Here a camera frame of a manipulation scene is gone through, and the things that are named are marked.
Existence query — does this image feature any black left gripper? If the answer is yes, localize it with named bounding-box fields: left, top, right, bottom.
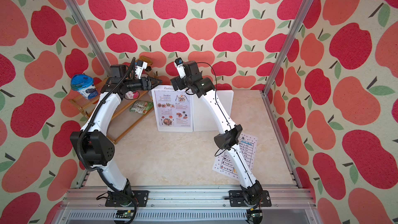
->
left=123, top=76, right=162, bottom=92

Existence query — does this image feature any restaurant special menu sheet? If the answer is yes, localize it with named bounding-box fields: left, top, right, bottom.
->
left=153, top=84, right=192, bottom=128

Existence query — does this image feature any white dotted menu sheet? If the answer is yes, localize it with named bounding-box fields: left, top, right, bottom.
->
left=212, top=133, right=258, bottom=180

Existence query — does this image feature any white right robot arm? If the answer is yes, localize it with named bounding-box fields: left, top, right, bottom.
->
left=171, top=58, right=263, bottom=208

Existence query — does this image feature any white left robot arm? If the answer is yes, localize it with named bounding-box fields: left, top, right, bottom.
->
left=70, top=60, right=162, bottom=203

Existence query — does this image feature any left white rack box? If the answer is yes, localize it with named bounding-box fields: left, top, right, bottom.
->
left=151, top=88, right=194, bottom=133

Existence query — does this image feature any white rack box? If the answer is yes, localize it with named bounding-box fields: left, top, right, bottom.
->
left=193, top=90, right=234, bottom=131
left=151, top=88, right=194, bottom=133

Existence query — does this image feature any right white rack box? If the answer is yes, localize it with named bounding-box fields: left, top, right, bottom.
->
left=193, top=90, right=234, bottom=131

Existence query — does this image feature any green snack packet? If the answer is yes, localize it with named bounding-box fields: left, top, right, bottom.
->
left=130, top=100, right=153, bottom=115

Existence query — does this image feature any pink lidded cup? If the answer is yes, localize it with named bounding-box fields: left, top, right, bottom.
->
left=124, top=91, right=140, bottom=100

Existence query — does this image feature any wooden spice shelf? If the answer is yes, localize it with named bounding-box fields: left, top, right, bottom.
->
left=85, top=57, right=152, bottom=144

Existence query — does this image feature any blue lidded yogurt cup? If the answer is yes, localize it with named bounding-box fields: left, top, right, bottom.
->
left=70, top=74, right=98, bottom=100

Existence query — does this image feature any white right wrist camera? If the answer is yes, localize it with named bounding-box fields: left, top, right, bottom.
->
left=174, top=58, right=186, bottom=79

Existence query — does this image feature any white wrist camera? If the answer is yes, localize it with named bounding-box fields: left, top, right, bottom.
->
left=174, top=58, right=186, bottom=79
left=134, top=60, right=148, bottom=79

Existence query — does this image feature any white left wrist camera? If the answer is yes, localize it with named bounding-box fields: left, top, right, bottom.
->
left=134, top=60, right=148, bottom=79

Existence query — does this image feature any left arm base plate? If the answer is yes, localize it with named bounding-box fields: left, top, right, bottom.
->
left=105, top=190, right=149, bottom=207

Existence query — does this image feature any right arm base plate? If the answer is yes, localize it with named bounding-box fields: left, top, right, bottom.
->
left=225, top=190, right=272, bottom=207

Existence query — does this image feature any left aluminium frame post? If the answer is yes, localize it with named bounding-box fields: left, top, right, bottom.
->
left=64, top=0, right=111, bottom=76

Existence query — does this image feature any aluminium frame post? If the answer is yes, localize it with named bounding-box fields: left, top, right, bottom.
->
left=263, top=0, right=326, bottom=95
left=64, top=0, right=111, bottom=76

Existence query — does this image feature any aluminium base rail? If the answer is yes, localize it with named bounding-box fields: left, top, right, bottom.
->
left=52, top=185, right=321, bottom=224

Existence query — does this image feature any right aluminium frame post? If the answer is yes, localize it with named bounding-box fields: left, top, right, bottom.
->
left=263, top=0, right=326, bottom=95

